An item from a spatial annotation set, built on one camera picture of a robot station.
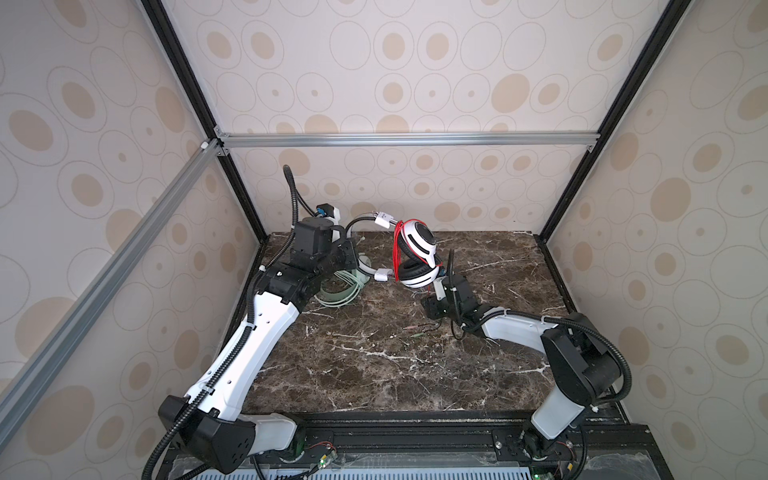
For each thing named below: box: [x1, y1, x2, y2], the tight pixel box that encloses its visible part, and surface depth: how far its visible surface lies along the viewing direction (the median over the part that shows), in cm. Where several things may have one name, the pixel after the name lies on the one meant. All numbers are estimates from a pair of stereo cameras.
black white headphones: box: [346, 211, 441, 289], surface depth 65 cm
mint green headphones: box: [314, 268, 370, 308], surface depth 102 cm
